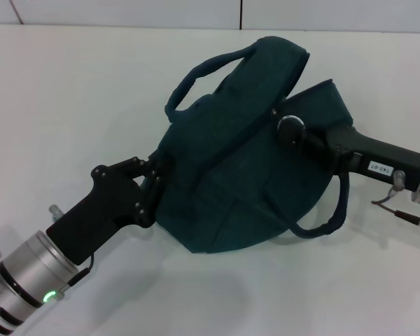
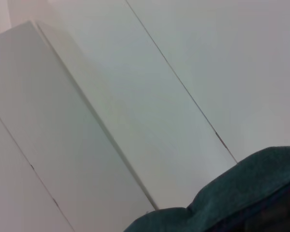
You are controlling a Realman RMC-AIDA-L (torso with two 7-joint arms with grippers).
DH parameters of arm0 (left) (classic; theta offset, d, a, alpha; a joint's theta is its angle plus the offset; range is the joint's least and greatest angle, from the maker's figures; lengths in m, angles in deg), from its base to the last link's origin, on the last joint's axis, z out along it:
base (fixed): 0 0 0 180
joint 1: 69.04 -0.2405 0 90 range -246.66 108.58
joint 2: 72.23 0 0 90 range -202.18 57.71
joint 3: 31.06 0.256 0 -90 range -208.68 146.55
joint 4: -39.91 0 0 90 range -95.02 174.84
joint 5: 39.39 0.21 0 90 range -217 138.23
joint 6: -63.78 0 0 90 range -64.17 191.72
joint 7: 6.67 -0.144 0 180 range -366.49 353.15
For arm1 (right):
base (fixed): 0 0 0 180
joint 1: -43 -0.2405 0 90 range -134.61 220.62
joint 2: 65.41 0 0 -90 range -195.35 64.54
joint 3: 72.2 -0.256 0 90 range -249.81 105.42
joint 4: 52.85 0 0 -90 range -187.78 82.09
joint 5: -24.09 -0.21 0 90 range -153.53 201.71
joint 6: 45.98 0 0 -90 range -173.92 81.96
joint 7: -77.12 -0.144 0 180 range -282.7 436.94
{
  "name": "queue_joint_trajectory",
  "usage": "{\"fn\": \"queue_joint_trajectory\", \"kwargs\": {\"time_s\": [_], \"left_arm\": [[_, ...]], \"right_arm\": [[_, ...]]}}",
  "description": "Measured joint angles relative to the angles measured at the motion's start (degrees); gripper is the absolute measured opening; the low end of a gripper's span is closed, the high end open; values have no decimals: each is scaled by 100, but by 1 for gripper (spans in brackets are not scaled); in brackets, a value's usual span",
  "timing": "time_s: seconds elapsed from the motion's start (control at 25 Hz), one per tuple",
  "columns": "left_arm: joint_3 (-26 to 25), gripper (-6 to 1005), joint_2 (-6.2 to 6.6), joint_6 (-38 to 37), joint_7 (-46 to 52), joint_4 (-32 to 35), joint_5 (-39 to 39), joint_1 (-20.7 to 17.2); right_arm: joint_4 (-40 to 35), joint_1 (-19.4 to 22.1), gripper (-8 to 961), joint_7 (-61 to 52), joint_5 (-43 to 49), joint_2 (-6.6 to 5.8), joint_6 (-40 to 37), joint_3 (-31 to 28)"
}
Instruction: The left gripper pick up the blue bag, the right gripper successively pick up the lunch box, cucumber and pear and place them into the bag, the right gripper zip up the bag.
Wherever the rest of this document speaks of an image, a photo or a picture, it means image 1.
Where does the teal fabric lunch bag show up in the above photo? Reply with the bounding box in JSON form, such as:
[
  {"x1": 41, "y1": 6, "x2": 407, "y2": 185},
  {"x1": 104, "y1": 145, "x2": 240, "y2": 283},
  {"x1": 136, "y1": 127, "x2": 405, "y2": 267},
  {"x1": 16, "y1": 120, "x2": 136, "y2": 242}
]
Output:
[{"x1": 164, "y1": 36, "x2": 354, "y2": 254}]

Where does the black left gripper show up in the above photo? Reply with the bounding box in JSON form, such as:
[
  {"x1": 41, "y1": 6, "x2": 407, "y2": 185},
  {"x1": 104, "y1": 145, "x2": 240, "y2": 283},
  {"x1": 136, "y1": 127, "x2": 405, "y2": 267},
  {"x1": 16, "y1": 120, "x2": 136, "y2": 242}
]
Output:
[{"x1": 45, "y1": 157, "x2": 162, "y2": 267}]

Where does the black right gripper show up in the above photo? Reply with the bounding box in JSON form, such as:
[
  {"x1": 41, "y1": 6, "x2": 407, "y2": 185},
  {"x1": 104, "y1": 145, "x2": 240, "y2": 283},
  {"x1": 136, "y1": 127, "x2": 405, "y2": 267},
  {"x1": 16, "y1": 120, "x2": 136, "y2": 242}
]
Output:
[{"x1": 277, "y1": 114, "x2": 420, "y2": 193}]

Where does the dark left gripper cable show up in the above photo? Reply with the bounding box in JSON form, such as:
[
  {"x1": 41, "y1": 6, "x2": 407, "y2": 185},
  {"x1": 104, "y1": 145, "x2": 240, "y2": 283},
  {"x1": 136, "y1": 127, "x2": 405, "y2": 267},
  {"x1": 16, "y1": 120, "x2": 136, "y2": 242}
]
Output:
[{"x1": 57, "y1": 254, "x2": 95, "y2": 292}]

